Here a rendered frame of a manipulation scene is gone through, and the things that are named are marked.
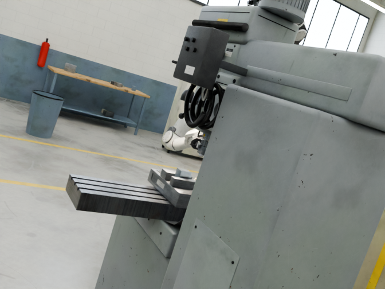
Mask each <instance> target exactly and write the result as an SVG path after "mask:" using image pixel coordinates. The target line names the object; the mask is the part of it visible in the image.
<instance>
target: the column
mask: <svg viewBox="0 0 385 289"><path fill-rule="evenodd" d="M384 209H385V132H384V131H381V130H377V129H375V128H372V127H368V126H365V125H363V124H360V123H356V122H353V121H351V120H348V119H344V118H341V117H338V116H335V115H332V114H329V113H326V112H323V111H320V110H317V109H314V108H310V107H307V106H304V105H301V104H297V103H294V102H291V101H287V100H284V99H280V98H277V97H274V96H270V95H267V94H264V93H261V92H257V91H254V90H251V89H247V88H244V87H240V86H238V85H234V84H229V85H228V86H227V87H226V89H225V93H224V96H223V99H222V102H221V105H220V108H219V111H218V114H217V118H216V120H215V123H214V127H213V130H212V132H211V135H210V139H209V142H208V145H207V148H206V151H205V154H204V157H203V160H202V163H201V167H200V169H199V173H198V176H197V179H196V181H195V185H194V188H193V191H192V194H191V197H190V200H189V203H188V206H187V209H186V213H185V215H184V219H183V222H182V225H181V228H180V231H179V234H178V238H177V240H176V243H175V246H174V250H173V252H172V255H171V259H170V262H169V265H168V268H167V271H166V274H165V277H164V280H163V283H162V287H161V289H353V286H354V284H355V282H356V279H357V276H358V274H359V271H360V269H361V267H362V264H363V262H364V259H365V256H366V254H367V251H368V249H369V247H370V244H371V241H372V239H373V236H374V234H375V231H376V229H377V227H378V224H379V221H380V219H381V216H382V214H383V211H384Z"/></svg>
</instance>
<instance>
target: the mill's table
mask: <svg viewBox="0 0 385 289"><path fill-rule="evenodd" d="M65 190H66V192H67V194H68V196H69V198H70V199H71V201H72V203H73V205H74V207H75V208H76V210H80V211H86V212H96V213H105V214H115V215H121V216H131V217H141V218H151V219H157V220H166V221H169V220H170V221H176V222H178V221H180V220H181V219H183V218H184V215H185V213H186V208H177V207H174V206H173V204H172V203H170V202H169V200H168V199H166V197H165V196H163V195H162V194H161V193H160V192H159V191H158V190H157V189H156V188H155V187H153V186H146V185H139V184H135V183H128V182H121V181H114V180H109V179H102V178H95V177H88V176H84V175H77V174H70V175H69V178H68V182H67V185H66V189H65Z"/></svg>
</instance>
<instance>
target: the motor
mask: <svg viewBox="0 0 385 289"><path fill-rule="evenodd" d="M310 2H311V0H260V1H259V4H258V7H260V8H262V9H264V10H267V11H269V12H271V13H273V14H275V15H277V16H279V17H282V18H284V19H286V20H288V21H290V22H292V23H302V22H304V19H305V15H306V13H307V10H308V7H309V4H310Z"/></svg>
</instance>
